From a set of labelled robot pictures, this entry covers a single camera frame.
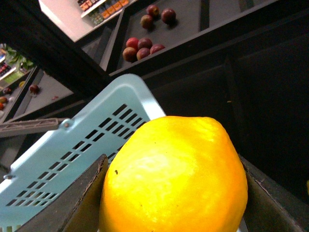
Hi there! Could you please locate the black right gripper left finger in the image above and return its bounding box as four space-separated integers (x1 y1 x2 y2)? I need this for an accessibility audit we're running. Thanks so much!
18 155 108 232

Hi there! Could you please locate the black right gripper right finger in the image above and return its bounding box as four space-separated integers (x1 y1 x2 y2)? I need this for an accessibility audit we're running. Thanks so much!
240 157 309 232

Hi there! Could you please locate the light blue plastic basket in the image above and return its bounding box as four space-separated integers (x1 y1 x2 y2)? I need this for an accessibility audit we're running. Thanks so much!
0 74 164 232

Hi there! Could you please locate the yellow lemon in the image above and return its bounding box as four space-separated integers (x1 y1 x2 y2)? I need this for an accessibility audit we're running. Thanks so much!
99 116 248 232

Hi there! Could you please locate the black fruit display shelf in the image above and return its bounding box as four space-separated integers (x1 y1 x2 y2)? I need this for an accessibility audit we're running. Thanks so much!
0 0 309 208

